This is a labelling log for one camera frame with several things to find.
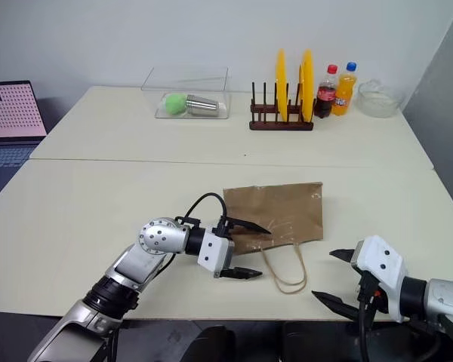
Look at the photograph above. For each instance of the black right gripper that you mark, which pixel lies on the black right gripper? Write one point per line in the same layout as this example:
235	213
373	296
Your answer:
369	290

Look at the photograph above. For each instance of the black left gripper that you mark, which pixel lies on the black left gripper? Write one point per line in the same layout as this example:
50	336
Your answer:
230	253

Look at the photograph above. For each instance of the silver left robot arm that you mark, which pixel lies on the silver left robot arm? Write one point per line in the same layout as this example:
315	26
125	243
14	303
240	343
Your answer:
162	235

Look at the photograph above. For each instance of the brown paper bag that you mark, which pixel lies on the brown paper bag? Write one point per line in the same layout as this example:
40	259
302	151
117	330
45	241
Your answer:
287	211

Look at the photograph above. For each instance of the dark wooden dish rack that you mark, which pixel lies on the dark wooden dish rack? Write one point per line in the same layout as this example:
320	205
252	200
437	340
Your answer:
279	124

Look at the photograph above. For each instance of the stainless steel cup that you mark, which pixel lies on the stainless steel cup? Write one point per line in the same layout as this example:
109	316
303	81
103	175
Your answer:
202	105

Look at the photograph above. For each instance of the green fuzzy ball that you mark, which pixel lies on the green fuzzy ball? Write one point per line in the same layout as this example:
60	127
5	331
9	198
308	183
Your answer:
175	104

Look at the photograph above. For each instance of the clear plastic box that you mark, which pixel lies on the clear plastic box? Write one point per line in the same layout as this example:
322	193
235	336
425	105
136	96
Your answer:
211	81

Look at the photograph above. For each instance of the cola bottle red cap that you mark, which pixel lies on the cola bottle red cap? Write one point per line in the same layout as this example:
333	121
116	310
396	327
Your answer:
324	96

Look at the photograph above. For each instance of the yellow plate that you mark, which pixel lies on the yellow plate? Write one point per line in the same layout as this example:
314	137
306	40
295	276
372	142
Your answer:
308	83
282	75

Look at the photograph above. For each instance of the orange soda bottle blue cap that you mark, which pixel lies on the orange soda bottle blue cap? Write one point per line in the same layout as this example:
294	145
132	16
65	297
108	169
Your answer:
343	96

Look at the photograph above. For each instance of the clear glass bowl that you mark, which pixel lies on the clear glass bowl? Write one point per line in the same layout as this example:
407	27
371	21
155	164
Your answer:
379	100

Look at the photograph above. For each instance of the open laptop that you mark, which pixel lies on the open laptop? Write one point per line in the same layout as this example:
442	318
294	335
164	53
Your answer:
7	113

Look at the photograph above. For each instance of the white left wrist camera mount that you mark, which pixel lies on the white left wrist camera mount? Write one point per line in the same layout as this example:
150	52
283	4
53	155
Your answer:
212	250

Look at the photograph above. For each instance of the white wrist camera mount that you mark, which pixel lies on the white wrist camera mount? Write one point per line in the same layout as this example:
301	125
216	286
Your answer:
381	260
212	250

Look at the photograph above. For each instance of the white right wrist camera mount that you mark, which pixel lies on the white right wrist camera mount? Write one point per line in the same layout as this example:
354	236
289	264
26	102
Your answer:
381	260

